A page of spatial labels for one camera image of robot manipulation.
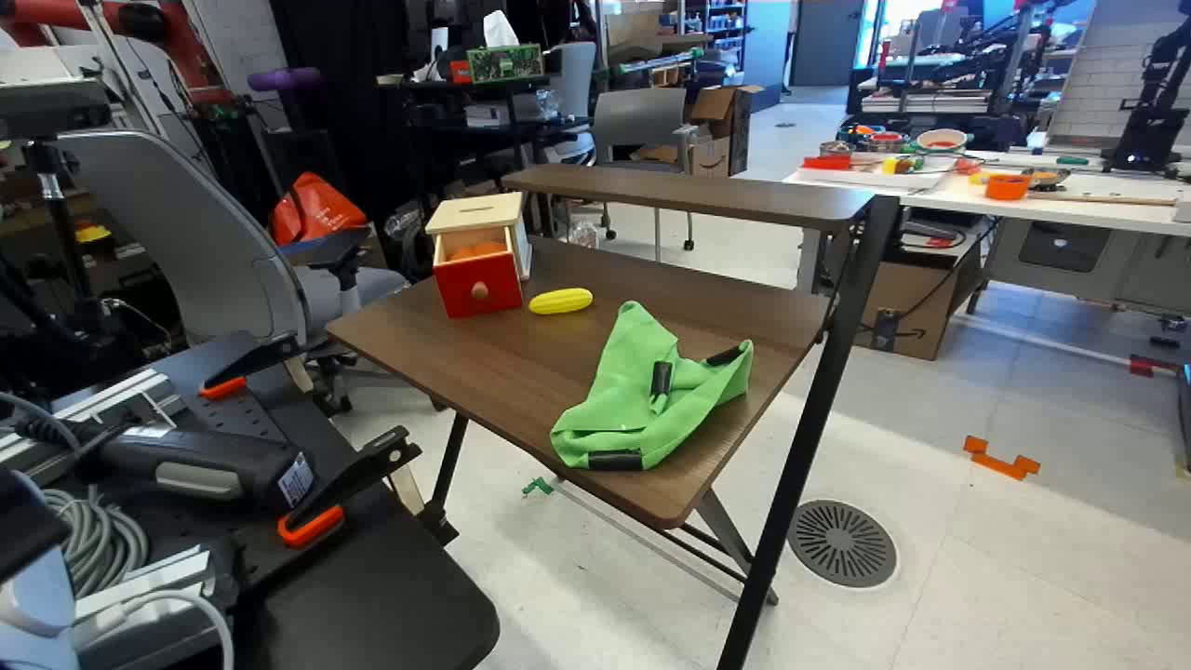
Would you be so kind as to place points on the open cardboard box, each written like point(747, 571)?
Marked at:
point(718, 122)

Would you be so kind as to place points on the green cloth bag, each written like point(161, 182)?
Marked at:
point(633, 394)

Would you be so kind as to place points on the white work table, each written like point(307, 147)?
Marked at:
point(1103, 204)

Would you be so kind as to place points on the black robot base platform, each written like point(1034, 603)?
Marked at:
point(372, 609)

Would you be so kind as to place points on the red flat tray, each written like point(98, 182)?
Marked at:
point(827, 161)

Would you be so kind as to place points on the small green floor piece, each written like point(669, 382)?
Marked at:
point(537, 485)

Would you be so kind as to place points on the orange floor marker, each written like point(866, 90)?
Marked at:
point(1000, 460)

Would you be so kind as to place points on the black background machine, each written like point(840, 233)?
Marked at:
point(1151, 98)

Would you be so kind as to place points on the grey background chair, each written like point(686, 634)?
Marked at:
point(636, 120)

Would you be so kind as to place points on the brown desk with black frame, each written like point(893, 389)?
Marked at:
point(522, 357)

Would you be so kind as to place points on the black and grey handheld tool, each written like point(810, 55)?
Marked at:
point(205, 466)

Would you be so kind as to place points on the green circuit board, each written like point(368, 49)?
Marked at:
point(502, 60)

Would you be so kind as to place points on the round floor drain grate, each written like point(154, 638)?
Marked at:
point(841, 543)

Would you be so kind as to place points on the grey office chair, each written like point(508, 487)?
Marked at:
point(198, 234)

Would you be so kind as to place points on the orange bag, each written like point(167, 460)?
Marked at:
point(317, 209)

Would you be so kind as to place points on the orange bowl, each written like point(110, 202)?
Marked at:
point(1006, 188)

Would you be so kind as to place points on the yellow plastic banana toy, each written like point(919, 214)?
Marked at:
point(561, 300)

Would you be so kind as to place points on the cardboard box under table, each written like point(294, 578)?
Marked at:
point(904, 308)

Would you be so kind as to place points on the purple roll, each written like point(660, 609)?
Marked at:
point(284, 80)

